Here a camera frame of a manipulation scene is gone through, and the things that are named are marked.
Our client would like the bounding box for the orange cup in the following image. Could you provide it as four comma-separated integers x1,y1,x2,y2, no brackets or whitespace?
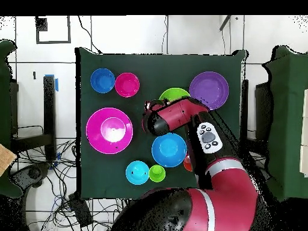
183,155,194,172

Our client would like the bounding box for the large light blue bowl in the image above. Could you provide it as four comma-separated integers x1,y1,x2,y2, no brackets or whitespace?
151,132,188,168

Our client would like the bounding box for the small dark blue bowl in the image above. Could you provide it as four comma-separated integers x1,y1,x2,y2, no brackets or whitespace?
90,68,116,94

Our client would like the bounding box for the brown cardboard sheet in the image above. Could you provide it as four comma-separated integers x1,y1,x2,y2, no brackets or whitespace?
0,143,18,177

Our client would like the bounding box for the black power brick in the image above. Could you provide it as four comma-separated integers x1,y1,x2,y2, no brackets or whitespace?
68,193,94,228

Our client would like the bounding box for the green bowl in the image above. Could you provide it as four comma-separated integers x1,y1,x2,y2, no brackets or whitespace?
158,87,191,102

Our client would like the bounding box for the red bowl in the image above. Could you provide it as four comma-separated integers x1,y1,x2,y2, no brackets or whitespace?
114,72,141,98

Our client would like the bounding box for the black metal stand frame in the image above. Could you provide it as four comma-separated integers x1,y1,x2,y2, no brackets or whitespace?
10,75,57,161

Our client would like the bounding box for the small ribbed cyan bowl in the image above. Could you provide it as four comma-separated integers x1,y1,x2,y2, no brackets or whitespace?
125,160,150,185

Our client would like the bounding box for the green cloth side table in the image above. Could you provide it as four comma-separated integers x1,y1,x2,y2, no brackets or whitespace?
262,45,308,200
0,39,23,199

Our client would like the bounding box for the white box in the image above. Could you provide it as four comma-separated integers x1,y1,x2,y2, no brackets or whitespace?
298,88,308,179

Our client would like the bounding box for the purple bowl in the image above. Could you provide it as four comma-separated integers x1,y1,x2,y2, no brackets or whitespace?
189,71,230,111

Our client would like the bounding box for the dark green tablecloth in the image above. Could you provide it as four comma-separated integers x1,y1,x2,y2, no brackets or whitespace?
75,47,247,200

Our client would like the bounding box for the green cup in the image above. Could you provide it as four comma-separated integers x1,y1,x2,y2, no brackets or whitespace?
148,164,167,183

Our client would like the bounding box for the large pink bowl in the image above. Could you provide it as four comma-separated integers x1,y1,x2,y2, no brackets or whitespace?
85,107,134,155

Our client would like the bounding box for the black floor stand base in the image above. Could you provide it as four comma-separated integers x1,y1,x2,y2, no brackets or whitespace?
9,162,52,191

